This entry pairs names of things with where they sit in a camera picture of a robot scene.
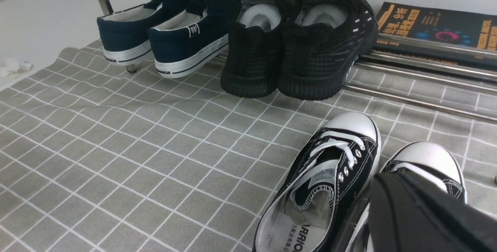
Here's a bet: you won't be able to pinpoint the black knit sneaker left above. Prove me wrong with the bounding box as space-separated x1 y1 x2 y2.
220 0 292 98

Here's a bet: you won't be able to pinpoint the black canvas sneaker white toe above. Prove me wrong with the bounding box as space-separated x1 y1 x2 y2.
349 141 467 252

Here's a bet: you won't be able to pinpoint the black knit sneaker right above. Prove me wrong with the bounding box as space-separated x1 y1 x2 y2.
278 0 379 101

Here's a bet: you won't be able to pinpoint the grey checked floor cloth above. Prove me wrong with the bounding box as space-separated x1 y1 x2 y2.
0 41 496 252

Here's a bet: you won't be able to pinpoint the dark book orange print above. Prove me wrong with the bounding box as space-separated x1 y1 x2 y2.
376 2 497 70

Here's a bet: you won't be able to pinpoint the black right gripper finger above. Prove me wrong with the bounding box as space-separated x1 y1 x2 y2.
330 172 497 252

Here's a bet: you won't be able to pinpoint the white crumpled paper bits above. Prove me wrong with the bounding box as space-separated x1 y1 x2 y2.
0 59 33 78

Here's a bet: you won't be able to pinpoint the black canvas lace-up sneaker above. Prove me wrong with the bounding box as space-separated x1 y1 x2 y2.
252 112 381 252

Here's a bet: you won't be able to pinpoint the black knit sneaker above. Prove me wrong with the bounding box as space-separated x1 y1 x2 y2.
220 0 292 98
278 0 379 101

